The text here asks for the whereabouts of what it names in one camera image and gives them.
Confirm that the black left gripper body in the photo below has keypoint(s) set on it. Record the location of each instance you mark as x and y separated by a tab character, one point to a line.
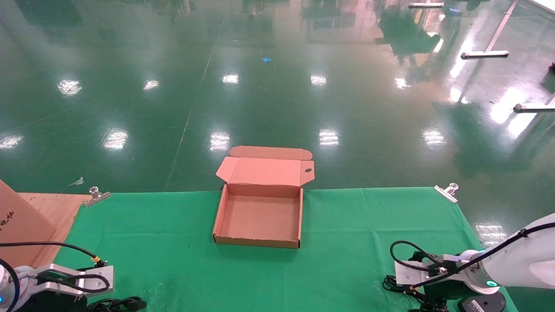
52	304

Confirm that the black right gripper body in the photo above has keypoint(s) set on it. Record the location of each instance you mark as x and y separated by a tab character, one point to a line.
451	291

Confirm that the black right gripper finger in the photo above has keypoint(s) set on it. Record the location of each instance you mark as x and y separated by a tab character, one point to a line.
435	307

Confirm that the black computer mouse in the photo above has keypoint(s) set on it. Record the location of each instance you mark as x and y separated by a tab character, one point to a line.
481	303

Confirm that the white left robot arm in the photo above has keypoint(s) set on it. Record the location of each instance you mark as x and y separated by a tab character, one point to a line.
6	281

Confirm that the open brown cardboard box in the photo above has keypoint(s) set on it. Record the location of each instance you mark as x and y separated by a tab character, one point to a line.
260	216

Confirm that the large closed brown carton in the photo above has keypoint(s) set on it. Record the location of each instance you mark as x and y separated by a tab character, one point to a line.
21	221

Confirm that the silver metal binder clip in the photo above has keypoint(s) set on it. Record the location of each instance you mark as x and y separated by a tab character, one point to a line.
446	193
97	196

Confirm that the white scrap of plastic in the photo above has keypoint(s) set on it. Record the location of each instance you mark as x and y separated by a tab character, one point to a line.
78	182

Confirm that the green table cloth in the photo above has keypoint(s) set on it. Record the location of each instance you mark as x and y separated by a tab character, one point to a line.
217	277

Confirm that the white table foot with cap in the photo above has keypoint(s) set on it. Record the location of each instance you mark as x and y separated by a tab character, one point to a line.
535	107

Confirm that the white table leg with pole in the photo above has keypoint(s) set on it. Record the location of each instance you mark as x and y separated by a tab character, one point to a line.
485	54

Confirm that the short white table foot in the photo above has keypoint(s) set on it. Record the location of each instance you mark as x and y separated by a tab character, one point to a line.
427	5

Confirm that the white table top edge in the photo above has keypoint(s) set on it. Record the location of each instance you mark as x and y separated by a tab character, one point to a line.
547	4

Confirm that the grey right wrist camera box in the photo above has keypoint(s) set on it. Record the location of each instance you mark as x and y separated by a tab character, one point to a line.
412	273

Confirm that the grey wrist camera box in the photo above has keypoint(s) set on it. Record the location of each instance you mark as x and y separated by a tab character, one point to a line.
412	273
97	275

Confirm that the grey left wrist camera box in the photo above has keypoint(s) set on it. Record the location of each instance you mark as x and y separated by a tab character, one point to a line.
97	275

